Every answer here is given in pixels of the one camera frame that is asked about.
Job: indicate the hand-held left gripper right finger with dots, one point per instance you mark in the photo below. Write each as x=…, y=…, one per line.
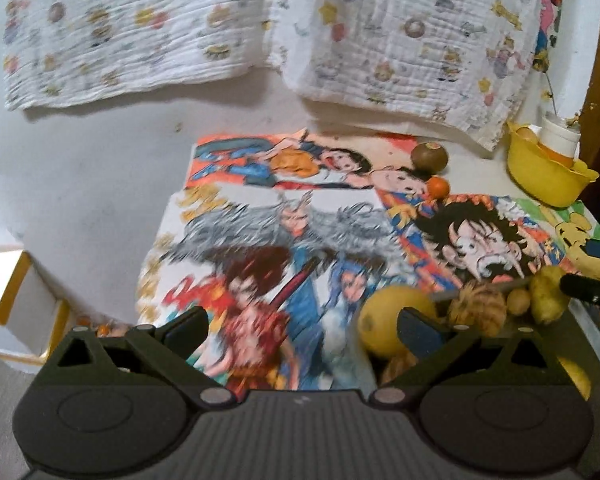
x=420, y=334

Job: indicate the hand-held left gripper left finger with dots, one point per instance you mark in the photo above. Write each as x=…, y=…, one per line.
x=187, y=329

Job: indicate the striped tan melon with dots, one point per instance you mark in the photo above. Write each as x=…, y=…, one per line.
x=477, y=307
x=397, y=367

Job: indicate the large yellow lemon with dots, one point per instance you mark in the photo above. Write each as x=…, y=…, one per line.
x=380, y=320

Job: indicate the metal baking tray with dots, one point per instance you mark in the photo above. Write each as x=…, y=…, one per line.
x=599, y=347

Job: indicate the small yellowish green fruit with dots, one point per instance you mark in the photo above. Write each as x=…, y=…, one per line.
x=519, y=301

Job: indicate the yellow fruit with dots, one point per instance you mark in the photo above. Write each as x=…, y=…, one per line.
x=576, y=379

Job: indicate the yellow bear cartoon poster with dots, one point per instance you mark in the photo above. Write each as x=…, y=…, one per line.
x=575, y=232

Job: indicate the yellow plastic bowl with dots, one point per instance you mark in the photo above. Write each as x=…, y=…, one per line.
x=550, y=177

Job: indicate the spiky black hair cartoon poster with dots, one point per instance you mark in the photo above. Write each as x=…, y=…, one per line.
x=480, y=245

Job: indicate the pale orange fruit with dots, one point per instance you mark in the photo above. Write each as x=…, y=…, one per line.
x=526, y=135

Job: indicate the small orange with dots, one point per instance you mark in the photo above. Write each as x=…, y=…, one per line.
x=438, y=187

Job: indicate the white cardboard box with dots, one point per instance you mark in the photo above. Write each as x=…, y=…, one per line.
x=15, y=305

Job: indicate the large brown kiwi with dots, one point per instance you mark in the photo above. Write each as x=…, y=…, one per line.
x=430, y=156

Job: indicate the orange-clad figures cartoon poster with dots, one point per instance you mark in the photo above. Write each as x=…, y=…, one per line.
x=280, y=160

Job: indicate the printed white muslin cloth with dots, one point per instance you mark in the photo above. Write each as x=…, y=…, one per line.
x=405, y=45
x=130, y=35

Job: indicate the colourful wall poster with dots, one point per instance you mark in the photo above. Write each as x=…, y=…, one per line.
x=547, y=20

